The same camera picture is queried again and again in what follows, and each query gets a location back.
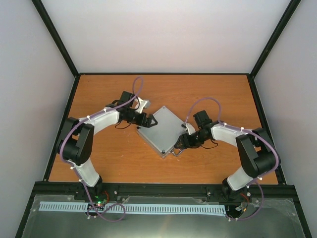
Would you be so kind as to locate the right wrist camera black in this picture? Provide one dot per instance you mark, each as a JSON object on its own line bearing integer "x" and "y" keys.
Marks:
{"x": 201, "y": 118}

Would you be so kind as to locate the green led circuit board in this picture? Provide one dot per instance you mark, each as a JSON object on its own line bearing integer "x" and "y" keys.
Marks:
{"x": 102, "y": 199}

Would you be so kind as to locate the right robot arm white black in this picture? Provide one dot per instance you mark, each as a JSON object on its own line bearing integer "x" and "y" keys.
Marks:
{"x": 257, "y": 153}

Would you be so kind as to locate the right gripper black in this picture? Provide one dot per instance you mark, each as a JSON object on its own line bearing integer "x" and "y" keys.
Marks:
{"x": 188, "y": 143}

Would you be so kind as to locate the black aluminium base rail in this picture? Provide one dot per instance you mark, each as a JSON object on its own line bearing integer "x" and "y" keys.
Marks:
{"x": 118, "y": 191}

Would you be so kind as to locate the black frame post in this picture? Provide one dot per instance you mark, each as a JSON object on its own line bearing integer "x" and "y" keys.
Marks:
{"x": 285, "y": 18}
{"x": 41, "y": 10}

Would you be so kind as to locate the aluminium poker case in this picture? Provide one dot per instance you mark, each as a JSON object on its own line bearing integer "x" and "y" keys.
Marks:
{"x": 163, "y": 136}

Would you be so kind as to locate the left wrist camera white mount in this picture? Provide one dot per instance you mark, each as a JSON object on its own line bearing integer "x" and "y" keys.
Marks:
{"x": 141, "y": 104}

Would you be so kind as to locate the left black frame post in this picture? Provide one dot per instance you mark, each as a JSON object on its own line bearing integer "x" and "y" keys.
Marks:
{"x": 41, "y": 10}

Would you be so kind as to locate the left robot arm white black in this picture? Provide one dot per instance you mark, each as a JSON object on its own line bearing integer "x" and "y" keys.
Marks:
{"x": 75, "y": 142}

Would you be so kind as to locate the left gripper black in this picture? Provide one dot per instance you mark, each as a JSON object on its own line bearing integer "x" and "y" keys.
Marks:
{"x": 143, "y": 121}

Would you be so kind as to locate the right black frame post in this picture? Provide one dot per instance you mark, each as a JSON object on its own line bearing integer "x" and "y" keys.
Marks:
{"x": 285, "y": 18}

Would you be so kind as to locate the light blue cable duct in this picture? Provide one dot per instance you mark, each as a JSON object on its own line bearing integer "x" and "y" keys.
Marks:
{"x": 140, "y": 209}

